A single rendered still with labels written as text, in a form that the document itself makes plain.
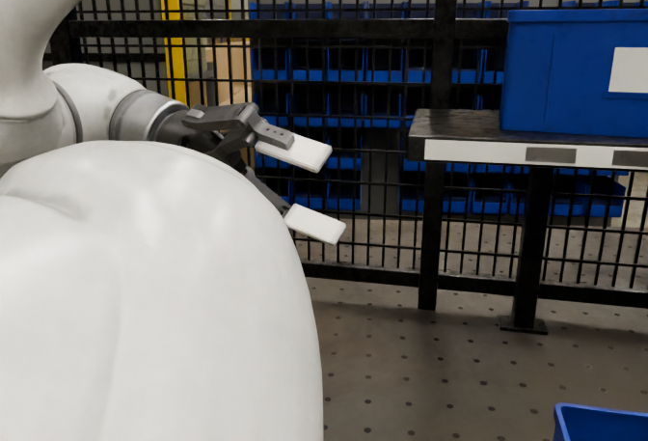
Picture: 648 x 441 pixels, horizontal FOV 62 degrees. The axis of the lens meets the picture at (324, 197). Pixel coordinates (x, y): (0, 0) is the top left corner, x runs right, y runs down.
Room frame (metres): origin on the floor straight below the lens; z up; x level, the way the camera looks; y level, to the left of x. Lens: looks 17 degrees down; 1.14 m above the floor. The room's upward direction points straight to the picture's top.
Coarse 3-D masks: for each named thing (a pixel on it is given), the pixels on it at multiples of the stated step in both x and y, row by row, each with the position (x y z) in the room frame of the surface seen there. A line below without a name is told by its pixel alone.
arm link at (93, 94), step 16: (64, 64) 0.69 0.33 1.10; (80, 64) 0.69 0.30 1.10; (64, 80) 0.61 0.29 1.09; (80, 80) 0.63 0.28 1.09; (96, 80) 0.63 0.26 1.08; (112, 80) 0.65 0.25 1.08; (128, 80) 0.66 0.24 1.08; (64, 96) 0.59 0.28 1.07; (80, 96) 0.60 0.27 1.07; (96, 96) 0.62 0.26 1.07; (112, 96) 0.63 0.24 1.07; (80, 112) 0.59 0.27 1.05; (96, 112) 0.61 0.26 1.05; (112, 112) 0.62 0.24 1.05; (80, 128) 0.59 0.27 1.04; (96, 128) 0.61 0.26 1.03
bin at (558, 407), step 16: (560, 416) 0.43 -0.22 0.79; (576, 416) 0.44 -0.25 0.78; (592, 416) 0.43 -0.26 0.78; (608, 416) 0.43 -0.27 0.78; (624, 416) 0.43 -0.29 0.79; (640, 416) 0.43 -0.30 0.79; (560, 432) 0.41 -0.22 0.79; (576, 432) 0.44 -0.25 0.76; (592, 432) 0.43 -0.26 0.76; (608, 432) 0.43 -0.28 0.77; (624, 432) 0.43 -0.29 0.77; (640, 432) 0.43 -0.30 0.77
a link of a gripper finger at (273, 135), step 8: (248, 112) 0.50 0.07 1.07; (248, 120) 0.50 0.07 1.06; (256, 120) 0.51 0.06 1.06; (248, 128) 0.51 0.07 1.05; (256, 128) 0.50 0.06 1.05; (264, 128) 0.51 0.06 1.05; (272, 128) 0.50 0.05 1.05; (280, 128) 0.50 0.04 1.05; (264, 136) 0.50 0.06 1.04; (272, 136) 0.50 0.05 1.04; (280, 136) 0.50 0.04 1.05; (288, 136) 0.50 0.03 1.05; (272, 144) 0.50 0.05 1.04; (280, 144) 0.49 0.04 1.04; (288, 144) 0.49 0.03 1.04
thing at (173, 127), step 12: (168, 120) 0.60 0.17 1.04; (180, 120) 0.60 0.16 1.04; (168, 132) 0.59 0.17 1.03; (180, 132) 0.58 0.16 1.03; (192, 132) 0.58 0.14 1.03; (216, 132) 0.58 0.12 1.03; (180, 144) 0.59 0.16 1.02; (192, 144) 0.58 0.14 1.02; (204, 144) 0.57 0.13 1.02; (216, 144) 0.57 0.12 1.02; (228, 156) 0.57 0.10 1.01; (240, 156) 0.59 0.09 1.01; (240, 168) 0.59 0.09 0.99
